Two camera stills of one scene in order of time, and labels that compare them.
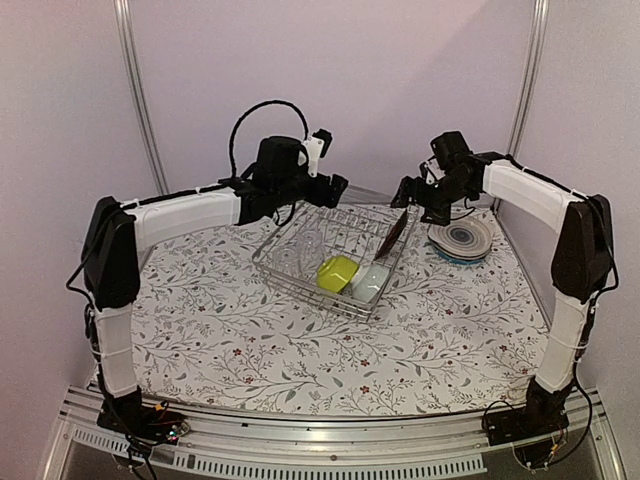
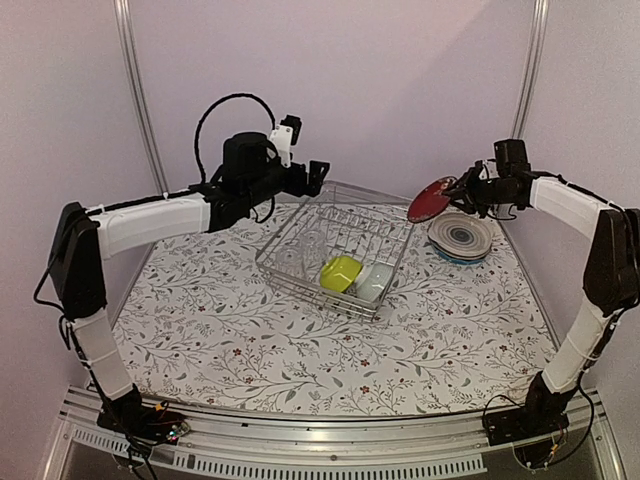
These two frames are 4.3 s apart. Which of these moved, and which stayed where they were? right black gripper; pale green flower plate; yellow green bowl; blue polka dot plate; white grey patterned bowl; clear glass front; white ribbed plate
Moved: right black gripper
Stayed: yellow green bowl; pale green flower plate; white ribbed plate; white grey patterned bowl; blue polka dot plate; clear glass front
